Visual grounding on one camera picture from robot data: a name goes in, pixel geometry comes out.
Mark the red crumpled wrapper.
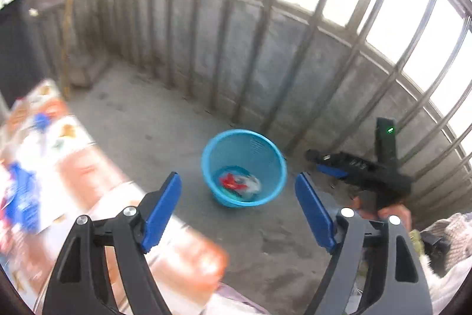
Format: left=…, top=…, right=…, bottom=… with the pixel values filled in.
left=220, top=173, right=248, bottom=192

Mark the table with patterned cloth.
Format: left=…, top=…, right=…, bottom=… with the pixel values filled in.
left=0, top=79, right=229, bottom=315

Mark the person's right hand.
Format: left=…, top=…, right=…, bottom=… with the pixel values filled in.
left=352, top=195, right=412, bottom=227

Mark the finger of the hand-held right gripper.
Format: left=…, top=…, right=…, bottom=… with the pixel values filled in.
left=305, top=149, right=342, bottom=163
left=315, top=162, right=349, bottom=180

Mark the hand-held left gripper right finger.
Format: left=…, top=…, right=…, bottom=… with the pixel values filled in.
left=294, top=172, right=435, bottom=315

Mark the metal balcony railing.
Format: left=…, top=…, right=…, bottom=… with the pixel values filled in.
left=66, top=0, right=472, bottom=190

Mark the blue plastic mesh basket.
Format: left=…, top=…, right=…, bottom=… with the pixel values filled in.
left=201, top=129, right=288, bottom=208

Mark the dark metal door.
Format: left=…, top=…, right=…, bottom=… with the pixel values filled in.
left=0, top=1, right=52, bottom=105

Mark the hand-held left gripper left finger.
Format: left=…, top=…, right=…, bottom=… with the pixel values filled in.
left=42, top=171, right=183, bottom=315

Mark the white crumpled wrapper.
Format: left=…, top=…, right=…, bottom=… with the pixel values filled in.
left=236, top=173, right=262, bottom=197

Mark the white fleece garment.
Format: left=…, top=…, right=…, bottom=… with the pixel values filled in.
left=206, top=282, right=270, bottom=315

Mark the blue and white snack packet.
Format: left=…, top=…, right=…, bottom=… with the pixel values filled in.
left=0, top=161, right=44, bottom=235

